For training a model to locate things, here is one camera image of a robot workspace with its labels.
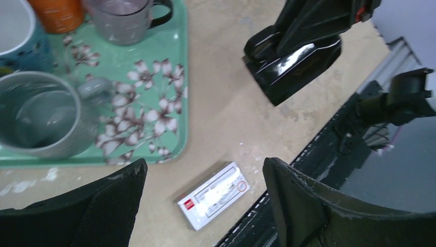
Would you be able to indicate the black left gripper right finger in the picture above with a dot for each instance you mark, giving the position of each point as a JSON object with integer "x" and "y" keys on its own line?
{"x": 351, "y": 214}

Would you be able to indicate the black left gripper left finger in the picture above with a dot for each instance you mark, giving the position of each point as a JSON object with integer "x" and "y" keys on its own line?
{"x": 101, "y": 213}

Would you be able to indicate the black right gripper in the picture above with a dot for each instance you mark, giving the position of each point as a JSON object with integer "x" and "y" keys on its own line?
{"x": 304, "y": 22}

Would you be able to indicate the black mug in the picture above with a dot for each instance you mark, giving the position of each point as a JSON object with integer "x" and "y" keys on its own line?
{"x": 281, "y": 76}

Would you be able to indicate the grey ribbed mug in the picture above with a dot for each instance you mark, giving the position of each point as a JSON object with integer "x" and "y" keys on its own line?
{"x": 42, "y": 115}

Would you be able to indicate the blue mug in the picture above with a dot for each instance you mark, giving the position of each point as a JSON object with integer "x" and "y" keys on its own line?
{"x": 24, "y": 43}

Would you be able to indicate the lilac mug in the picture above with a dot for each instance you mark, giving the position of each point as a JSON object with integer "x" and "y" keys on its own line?
{"x": 125, "y": 23}

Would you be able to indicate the orange mug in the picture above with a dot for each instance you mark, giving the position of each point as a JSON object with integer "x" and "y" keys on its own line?
{"x": 59, "y": 16}

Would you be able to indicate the small white cardboard box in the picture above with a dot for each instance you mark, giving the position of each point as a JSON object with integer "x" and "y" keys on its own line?
{"x": 205, "y": 200}

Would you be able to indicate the green floral tray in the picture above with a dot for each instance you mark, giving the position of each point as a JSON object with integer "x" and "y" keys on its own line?
{"x": 148, "y": 117}

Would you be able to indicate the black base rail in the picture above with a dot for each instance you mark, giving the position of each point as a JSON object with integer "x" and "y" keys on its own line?
{"x": 333, "y": 153}

